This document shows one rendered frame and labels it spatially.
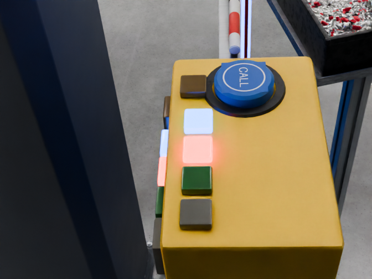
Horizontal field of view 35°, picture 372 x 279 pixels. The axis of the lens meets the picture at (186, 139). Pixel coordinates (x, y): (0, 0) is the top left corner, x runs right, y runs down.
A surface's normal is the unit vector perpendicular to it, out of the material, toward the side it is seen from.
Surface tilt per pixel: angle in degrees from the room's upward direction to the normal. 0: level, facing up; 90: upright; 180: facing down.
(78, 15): 90
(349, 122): 90
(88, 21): 90
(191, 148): 0
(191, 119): 0
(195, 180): 0
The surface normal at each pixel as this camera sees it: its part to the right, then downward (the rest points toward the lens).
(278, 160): -0.06, -0.68
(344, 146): 0.22, 0.71
